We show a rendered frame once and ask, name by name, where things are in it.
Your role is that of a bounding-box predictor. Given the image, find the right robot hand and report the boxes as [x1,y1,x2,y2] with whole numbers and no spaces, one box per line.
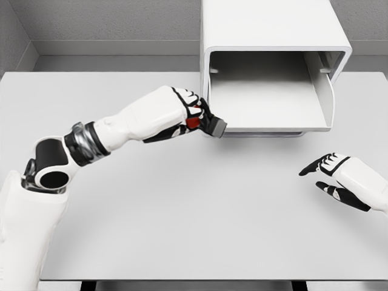
[298,153,381,213]

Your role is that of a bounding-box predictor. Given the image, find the white cabinet drawer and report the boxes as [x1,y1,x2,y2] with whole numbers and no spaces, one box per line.
[207,71,336,133]

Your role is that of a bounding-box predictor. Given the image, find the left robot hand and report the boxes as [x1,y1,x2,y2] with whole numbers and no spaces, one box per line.
[141,85,218,144]

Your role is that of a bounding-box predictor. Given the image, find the white tabletop storage cabinet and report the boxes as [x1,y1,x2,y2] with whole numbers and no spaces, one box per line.
[199,0,353,138]

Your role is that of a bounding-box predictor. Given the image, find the red and grey load switch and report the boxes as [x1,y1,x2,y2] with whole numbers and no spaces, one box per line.
[185,104,229,139]

